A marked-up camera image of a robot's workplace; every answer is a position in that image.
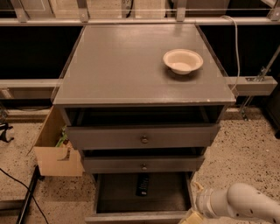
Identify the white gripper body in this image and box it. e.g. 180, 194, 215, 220
195, 188, 222, 219

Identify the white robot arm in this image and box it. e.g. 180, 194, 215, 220
178, 183, 280, 224

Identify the grey bottom drawer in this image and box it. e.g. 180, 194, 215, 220
85, 172, 194, 224

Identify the grey drawer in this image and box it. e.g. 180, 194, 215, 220
85, 172, 194, 224
83, 156, 205, 173
66, 124, 221, 150

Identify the grey top drawer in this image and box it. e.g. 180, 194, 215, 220
66, 124, 221, 150

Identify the grey drawer cabinet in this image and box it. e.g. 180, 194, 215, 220
52, 23, 237, 224

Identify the grey middle drawer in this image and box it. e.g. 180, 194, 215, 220
83, 156, 205, 173

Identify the green packet in box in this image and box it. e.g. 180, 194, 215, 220
56, 127, 67, 147

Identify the cardboard box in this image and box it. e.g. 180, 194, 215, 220
32, 107, 84, 177

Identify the black floor bar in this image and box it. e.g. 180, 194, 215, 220
16, 166, 42, 224

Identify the black clamp on floor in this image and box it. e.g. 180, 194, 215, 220
0, 122, 14, 143

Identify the metal rail frame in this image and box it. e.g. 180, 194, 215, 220
0, 0, 280, 100

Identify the white cable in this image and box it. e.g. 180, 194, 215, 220
220, 15, 242, 92

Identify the black floor cable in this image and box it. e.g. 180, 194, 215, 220
0, 167, 50, 224

